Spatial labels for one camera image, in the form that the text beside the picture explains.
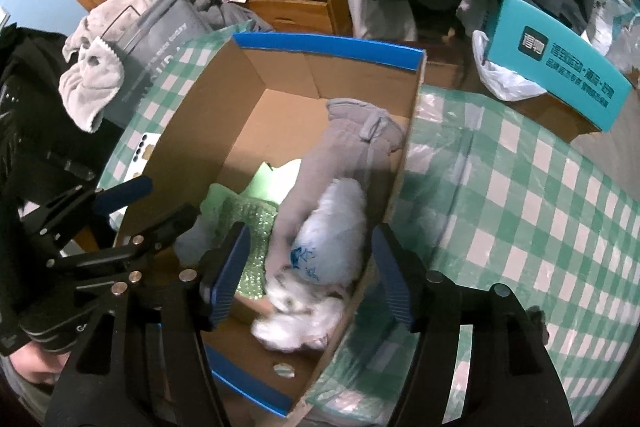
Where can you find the white patterned sock bundle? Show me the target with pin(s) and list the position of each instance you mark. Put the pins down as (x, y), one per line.
(304, 314)

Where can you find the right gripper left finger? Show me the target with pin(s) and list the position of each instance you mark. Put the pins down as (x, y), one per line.
(141, 360)

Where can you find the light grey towel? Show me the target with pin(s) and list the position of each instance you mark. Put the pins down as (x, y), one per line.
(96, 72)

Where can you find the light green cloth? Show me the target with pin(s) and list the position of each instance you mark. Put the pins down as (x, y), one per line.
(268, 187)

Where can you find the teal shoe box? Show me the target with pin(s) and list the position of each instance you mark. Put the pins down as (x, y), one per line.
(541, 49)

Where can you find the light grey sock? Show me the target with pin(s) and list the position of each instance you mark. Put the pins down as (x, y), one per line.
(193, 244)

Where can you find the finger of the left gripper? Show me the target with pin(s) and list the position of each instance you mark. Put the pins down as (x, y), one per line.
(160, 226)
(125, 192)

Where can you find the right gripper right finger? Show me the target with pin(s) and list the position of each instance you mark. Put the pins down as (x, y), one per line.
(512, 381)

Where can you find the grey tote bag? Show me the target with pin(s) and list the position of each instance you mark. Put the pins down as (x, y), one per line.
(145, 49)

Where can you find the white blue striped sock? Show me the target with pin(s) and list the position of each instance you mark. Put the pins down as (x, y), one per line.
(328, 249)

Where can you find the grey beige glove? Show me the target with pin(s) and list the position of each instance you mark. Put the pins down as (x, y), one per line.
(357, 144)

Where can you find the white smartphone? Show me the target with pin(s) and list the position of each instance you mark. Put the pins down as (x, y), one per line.
(142, 154)

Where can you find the cardboard box blue rim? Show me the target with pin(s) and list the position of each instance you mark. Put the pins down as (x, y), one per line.
(233, 99)

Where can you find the white plastic bag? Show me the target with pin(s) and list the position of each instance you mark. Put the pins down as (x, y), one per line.
(503, 83)

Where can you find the green white checkered tablecloth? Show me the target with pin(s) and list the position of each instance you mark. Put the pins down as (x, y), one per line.
(485, 195)

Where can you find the green sparkly knit cloth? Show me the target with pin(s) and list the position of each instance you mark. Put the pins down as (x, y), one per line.
(259, 217)

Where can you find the person's left hand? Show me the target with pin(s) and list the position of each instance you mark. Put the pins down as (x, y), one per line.
(38, 366)

